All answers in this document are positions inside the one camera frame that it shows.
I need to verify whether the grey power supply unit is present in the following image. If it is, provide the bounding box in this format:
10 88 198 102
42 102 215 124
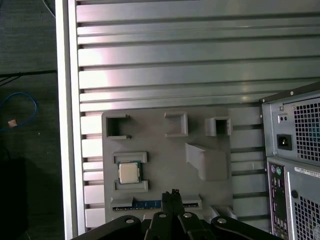
269 91 320 163

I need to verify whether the black open PC case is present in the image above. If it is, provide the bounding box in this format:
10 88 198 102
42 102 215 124
259 81 320 240

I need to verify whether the grey parts rack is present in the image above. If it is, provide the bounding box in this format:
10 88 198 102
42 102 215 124
101 107 238 226

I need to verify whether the blue RAM stick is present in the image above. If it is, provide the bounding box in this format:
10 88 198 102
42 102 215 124
111 199 201 211

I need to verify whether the silver CPU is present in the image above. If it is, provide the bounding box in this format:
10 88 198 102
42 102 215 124
117 161 144 185

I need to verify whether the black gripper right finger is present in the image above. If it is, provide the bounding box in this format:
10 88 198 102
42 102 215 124
172 188 283 240

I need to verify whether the blue floor cable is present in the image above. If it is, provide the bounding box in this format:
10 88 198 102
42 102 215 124
0 91 39 133

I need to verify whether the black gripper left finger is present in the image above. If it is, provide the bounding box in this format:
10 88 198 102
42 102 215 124
74 191 176 240

